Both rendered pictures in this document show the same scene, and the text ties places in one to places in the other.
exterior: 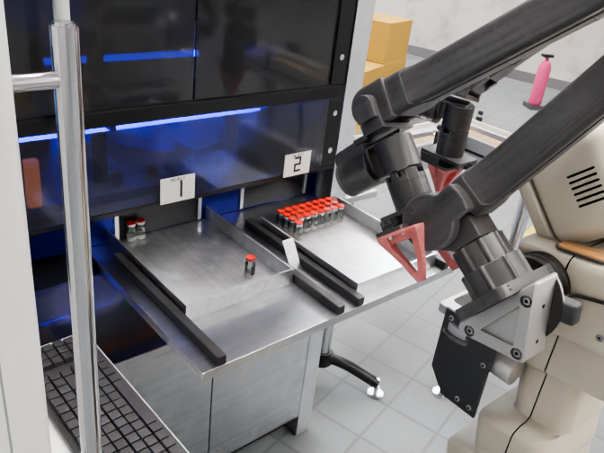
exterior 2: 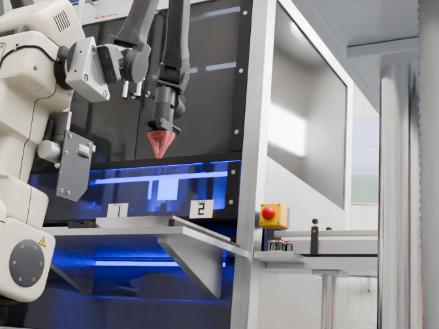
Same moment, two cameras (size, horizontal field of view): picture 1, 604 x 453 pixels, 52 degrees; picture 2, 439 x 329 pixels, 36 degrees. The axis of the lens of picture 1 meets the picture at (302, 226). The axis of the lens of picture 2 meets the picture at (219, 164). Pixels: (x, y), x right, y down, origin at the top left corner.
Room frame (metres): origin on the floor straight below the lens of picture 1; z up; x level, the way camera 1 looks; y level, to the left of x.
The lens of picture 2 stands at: (0.82, -2.05, 0.57)
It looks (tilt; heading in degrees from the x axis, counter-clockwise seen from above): 16 degrees up; 72
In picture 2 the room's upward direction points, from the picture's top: 5 degrees clockwise
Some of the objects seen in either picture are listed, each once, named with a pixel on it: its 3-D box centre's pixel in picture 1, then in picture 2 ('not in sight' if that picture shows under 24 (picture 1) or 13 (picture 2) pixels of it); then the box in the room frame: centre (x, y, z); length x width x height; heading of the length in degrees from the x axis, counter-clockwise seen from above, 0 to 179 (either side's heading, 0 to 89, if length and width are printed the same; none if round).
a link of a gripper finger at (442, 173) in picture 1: (439, 174); (162, 143); (1.22, -0.28, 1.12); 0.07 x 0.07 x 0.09; 43
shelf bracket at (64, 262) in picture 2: not in sight; (59, 268); (1.03, 0.22, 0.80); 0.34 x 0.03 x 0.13; 43
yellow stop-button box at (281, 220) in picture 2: not in sight; (274, 216); (1.64, -0.13, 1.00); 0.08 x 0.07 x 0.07; 43
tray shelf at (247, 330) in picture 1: (278, 261); (125, 246); (1.21, 0.05, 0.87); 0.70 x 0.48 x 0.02; 133
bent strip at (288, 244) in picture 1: (306, 264); not in sight; (1.14, -0.02, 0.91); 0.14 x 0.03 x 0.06; 42
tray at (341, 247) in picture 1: (346, 241); (165, 234); (1.30, -0.11, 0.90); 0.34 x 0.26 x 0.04; 43
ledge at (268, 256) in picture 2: (345, 188); (281, 258); (1.68, -0.11, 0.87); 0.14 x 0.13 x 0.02; 43
